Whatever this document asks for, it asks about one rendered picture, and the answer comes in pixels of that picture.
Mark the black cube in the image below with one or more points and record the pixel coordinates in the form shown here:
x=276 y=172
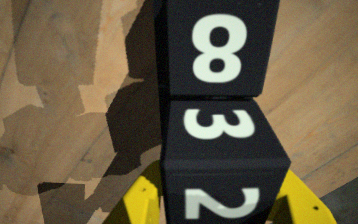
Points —
x=217 y=48
x=220 y=162

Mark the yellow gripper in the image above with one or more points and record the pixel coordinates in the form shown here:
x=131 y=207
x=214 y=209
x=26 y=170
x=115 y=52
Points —
x=294 y=204

